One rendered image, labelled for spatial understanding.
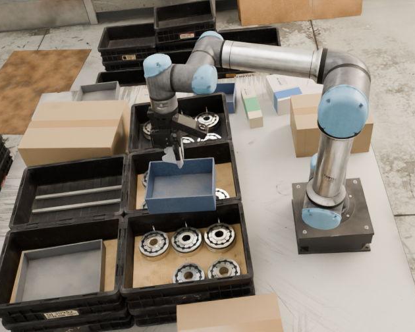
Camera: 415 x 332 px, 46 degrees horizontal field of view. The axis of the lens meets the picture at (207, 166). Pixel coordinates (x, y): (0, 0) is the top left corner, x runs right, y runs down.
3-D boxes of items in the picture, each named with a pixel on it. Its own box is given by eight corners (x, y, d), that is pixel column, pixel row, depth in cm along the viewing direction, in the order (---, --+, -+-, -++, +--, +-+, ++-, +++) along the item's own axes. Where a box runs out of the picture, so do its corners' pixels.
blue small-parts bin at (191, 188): (216, 172, 153) (213, 157, 148) (215, 210, 143) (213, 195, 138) (153, 176, 155) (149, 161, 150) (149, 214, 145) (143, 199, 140)
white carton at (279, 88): (303, 110, 225) (304, 95, 219) (278, 116, 224) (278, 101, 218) (290, 85, 239) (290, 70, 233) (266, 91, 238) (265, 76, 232)
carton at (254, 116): (263, 126, 220) (263, 116, 216) (249, 128, 220) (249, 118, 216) (253, 95, 237) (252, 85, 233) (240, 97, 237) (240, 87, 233)
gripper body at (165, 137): (157, 136, 149) (149, 102, 142) (184, 134, 148) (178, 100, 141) (153, 151, 143) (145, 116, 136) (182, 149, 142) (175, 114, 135)
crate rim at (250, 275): (242, 203, 164) (242, 199, 162) (254, 281, 143) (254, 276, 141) (125, 219, 165) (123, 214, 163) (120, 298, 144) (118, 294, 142)
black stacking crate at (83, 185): (134, 174, 193) (127, 154, 185) (131, 235, 172) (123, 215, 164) (36, 188, 194) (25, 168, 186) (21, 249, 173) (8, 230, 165)
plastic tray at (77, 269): (106, 247, 167) (102, 238, 163) (103, 299, 153) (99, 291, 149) (28, 260, 167) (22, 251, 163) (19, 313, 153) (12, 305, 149)
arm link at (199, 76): (219, 51, 130) (180, 50, 133) (207, 76, 122) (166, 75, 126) (222, 75, 135) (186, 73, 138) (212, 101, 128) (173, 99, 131)
